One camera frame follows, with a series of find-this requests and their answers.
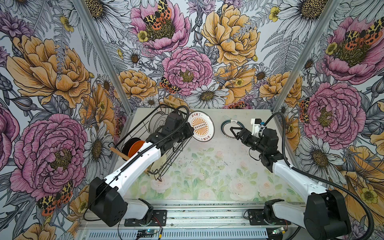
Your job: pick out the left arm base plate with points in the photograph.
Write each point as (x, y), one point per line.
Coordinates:
(159, 218)

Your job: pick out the green circuit board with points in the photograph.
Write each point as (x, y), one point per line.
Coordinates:
(146, 233)

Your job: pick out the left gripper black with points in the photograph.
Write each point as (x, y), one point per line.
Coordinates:
(189, 132)

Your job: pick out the wooden rack handle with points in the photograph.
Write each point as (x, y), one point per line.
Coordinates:
(176, 102)
(120, 154)

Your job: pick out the white plate red green rim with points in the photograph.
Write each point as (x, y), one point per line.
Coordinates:
(225, 128)

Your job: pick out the white plate orange sunburst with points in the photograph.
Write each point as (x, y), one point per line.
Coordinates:
(203, 126)

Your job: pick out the black wire dish rack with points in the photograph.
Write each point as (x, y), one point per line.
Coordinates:
(149, 154)

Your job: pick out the near wooden rack handle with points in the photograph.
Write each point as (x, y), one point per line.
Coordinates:
(120, 154)

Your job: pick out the white vented cable duct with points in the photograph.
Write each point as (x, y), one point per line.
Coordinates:
(184, 234)

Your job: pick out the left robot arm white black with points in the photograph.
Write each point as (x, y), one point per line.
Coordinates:
(106, 196)

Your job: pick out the aluminium rail frame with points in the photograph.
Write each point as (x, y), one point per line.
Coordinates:
(205, 216)

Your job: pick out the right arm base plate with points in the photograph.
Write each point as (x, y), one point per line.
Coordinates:
(259, 217)

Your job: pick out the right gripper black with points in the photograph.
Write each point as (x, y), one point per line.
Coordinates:
(241, 133)

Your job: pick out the white plate teal rim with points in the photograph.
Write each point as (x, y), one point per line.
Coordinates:
(156, 121)

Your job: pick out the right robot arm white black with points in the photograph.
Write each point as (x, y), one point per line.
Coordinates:
(325, 213)

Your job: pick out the far wooden rack handle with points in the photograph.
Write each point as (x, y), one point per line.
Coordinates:
(176, 102)

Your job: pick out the black plate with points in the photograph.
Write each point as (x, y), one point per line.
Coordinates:
(127, 146)

